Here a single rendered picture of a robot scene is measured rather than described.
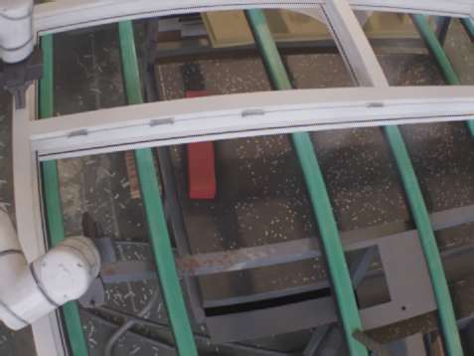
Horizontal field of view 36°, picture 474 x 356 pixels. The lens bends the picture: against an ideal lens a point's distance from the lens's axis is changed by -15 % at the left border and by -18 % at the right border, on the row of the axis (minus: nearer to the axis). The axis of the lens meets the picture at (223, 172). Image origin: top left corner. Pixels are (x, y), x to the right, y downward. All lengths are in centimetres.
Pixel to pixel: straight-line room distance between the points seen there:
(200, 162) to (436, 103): 64
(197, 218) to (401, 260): 57
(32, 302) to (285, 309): 83
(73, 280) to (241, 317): 75
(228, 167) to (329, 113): 37
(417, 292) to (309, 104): 50
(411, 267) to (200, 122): 57
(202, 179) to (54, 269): 86
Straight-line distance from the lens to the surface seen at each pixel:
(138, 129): 173
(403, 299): 166
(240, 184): 205
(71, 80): 305
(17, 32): 153
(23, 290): 126
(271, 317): 191
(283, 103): 177
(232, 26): 235
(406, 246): 173
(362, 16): 250
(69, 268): 122
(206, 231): 197
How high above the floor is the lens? 227
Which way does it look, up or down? 54 degrees down
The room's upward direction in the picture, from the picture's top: 9 degrees clockwise
